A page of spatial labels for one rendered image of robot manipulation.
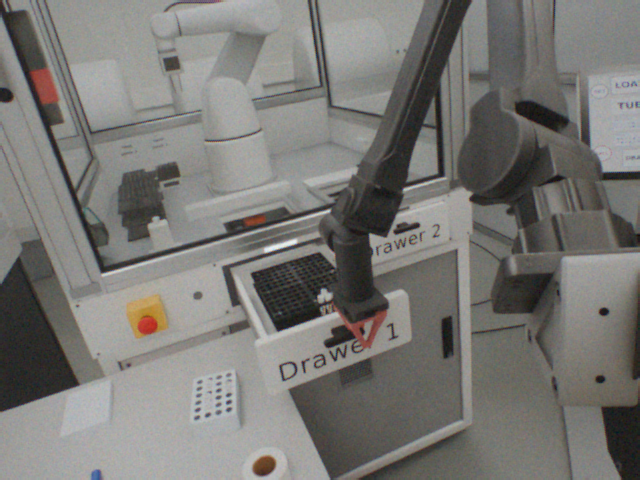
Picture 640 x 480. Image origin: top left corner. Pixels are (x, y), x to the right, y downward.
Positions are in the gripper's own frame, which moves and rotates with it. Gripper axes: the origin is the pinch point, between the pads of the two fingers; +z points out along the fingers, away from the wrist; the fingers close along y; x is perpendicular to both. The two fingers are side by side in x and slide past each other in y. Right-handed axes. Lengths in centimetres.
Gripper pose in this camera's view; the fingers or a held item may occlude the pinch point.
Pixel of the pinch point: (362, 337)
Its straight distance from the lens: 80.1
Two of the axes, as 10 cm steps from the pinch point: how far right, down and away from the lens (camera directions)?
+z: 1.3, 9.0, 4.1
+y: -3.7, -3.4, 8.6
